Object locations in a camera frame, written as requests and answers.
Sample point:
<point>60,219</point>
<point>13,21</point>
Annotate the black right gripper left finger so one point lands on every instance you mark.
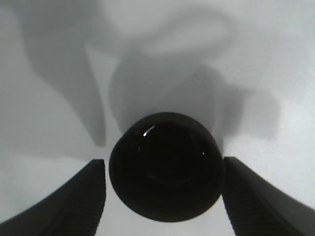
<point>74,209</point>

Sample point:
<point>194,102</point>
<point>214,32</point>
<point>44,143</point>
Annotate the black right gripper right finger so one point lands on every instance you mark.
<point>257,208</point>

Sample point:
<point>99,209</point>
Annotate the small black teacup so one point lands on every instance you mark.
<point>167,167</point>

